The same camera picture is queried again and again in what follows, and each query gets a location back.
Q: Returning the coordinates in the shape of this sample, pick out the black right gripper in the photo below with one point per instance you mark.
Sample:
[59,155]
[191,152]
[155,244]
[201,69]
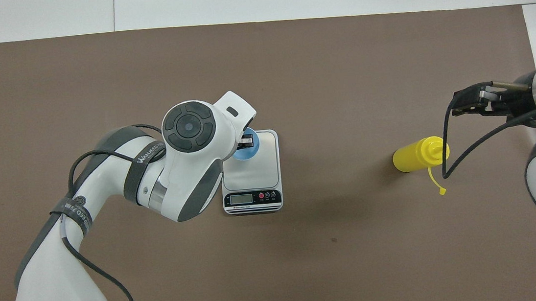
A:
[521,101]

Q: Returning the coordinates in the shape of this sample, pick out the light blue plastic cup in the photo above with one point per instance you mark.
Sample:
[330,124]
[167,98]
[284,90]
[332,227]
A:
[253,152]

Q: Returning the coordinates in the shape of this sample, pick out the yellow squeeze seasoning bottle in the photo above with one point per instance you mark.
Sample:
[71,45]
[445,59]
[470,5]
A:
[416,156]

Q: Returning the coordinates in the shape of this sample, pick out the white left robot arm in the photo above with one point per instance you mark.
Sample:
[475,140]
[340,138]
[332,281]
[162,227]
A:
[55,289]

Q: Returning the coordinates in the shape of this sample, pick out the white digital kitchen scale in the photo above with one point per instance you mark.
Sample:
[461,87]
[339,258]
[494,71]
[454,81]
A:
[256,181]

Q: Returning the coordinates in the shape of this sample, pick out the brown table mat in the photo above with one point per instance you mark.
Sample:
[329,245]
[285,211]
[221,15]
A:
[338,65]

